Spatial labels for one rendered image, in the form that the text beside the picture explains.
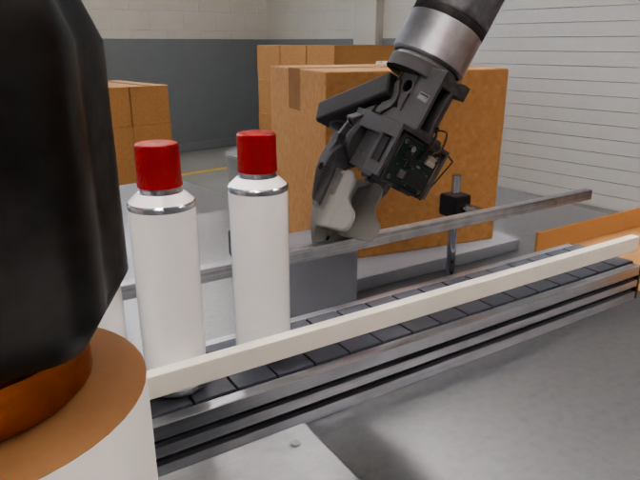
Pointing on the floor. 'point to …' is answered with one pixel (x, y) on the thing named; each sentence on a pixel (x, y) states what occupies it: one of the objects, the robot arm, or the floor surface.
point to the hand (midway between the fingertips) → (320, 240)
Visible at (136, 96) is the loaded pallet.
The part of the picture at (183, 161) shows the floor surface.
